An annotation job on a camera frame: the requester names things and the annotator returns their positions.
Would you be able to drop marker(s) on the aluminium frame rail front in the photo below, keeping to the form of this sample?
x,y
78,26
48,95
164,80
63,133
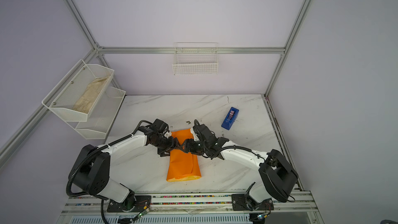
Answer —
x,y
199,203

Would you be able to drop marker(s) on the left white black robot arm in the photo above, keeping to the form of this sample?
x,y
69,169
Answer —
x,y
90,174

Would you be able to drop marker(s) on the blue tape dispenser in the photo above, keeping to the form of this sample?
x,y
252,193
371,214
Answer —
x,y
230,118

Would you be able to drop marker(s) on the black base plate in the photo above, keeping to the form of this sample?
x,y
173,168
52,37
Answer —
x,y
243,202
133,204

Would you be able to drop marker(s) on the beige cloth in shelf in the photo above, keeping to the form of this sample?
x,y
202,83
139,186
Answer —
x,y
87,100

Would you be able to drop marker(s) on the upper white mesh shelf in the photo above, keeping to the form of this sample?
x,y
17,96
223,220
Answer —
x,y
63,97

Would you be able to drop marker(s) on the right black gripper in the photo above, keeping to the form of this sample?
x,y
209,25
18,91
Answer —
x,y
187,146

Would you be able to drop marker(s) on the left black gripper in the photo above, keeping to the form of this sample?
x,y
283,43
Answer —
x,y
172,143

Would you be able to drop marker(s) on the white mesh shelf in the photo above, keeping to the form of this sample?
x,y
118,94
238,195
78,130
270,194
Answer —
x,y
63,97
100,121

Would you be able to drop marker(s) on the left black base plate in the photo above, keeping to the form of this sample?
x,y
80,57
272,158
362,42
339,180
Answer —
x,y
133,204

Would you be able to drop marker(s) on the yellow orange wrapping paper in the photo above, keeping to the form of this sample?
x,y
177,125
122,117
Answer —
x,y
183,167

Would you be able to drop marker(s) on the lower white mesh shelf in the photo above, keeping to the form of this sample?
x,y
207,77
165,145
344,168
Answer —
x,y
100,121

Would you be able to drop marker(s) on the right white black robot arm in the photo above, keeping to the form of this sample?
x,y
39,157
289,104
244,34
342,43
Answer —
x,y
277,174

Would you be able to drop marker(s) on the white wire wall basket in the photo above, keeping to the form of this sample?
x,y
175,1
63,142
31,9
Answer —
x,y
198,58

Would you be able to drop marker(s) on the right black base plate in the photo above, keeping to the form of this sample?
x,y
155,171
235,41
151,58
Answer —
x,y
243,202

